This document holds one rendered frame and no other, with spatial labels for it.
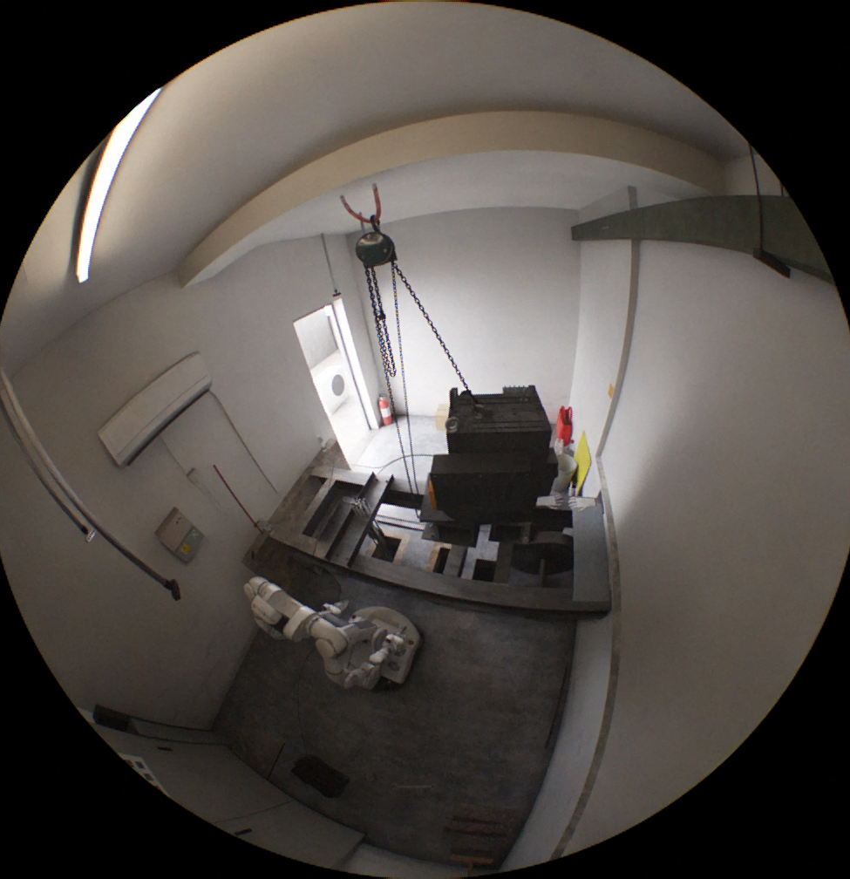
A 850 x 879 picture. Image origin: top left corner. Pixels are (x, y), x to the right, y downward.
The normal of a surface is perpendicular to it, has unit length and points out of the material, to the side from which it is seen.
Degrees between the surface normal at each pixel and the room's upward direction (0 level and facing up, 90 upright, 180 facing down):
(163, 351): 90
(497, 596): 0
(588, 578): 0
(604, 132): 90
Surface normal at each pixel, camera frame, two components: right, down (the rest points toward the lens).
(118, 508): 0.95, 0.07
